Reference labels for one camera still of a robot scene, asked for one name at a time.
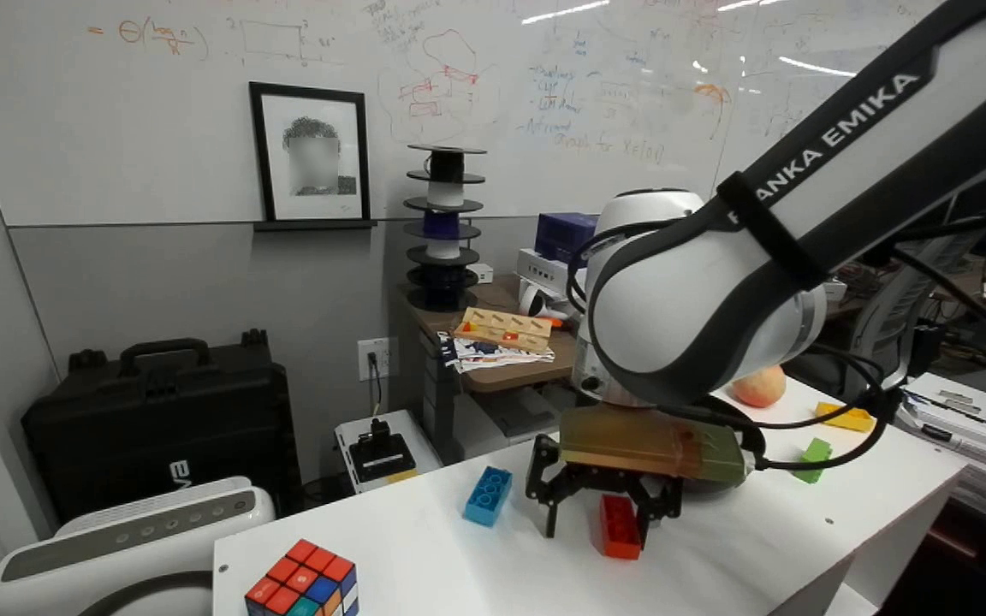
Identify white cardboard box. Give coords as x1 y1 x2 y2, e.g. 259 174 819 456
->
513 247 588 316

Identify grey office chair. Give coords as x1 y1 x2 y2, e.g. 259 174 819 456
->
839 244 960 397

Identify purple box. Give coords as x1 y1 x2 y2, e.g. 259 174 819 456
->
532 209 602 266

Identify black charger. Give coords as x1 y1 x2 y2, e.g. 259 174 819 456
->
350 418 419 482

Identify red building block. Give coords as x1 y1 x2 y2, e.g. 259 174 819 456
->
596 491 646 566

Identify black charger cable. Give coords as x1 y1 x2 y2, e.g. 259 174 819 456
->
366 353 389 432

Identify white rounded appliance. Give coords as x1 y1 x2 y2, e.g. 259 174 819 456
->
0 475 277 616

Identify wooden desk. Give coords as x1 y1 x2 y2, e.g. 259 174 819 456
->
405 270 588 460

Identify whiteboard with scribbles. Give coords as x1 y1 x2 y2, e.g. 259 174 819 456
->
0 0 986 228

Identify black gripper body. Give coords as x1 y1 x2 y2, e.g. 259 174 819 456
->
558 456 681 498

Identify yellow patterned box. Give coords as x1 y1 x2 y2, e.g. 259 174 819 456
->
453 303 558 357

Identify black hard carrying case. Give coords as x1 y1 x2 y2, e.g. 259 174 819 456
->
19 329 301 522

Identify black framed portrait picture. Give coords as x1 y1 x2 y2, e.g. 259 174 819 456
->
247 80 372 226

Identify filament spool stack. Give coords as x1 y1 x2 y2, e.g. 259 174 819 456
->
405 248 484 316

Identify printed papers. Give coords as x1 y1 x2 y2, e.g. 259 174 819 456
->
444 334 558 377

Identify white wall outlet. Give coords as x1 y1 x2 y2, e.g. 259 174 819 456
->
354 334 394 382

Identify blue building block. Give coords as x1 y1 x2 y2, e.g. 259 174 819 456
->
460 463 513 529

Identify purple filament spool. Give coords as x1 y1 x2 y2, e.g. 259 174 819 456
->
399 197 486 239

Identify green building block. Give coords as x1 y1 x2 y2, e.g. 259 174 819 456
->
792 436 835 487

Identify Rubik's cube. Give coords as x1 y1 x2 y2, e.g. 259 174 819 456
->
238 537 359 616

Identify white filament spool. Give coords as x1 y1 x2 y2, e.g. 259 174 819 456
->
405 228 484 263
399 171 486 211

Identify toy peach with leaf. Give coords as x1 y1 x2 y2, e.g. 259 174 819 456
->
730 361 792 412

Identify empty black spool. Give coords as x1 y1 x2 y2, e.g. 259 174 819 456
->
405 141 491 185

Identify black picture ledge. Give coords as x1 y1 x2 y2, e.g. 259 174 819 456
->
251 220 380 237

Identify white charger base box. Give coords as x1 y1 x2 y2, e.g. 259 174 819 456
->
331 408 444 491

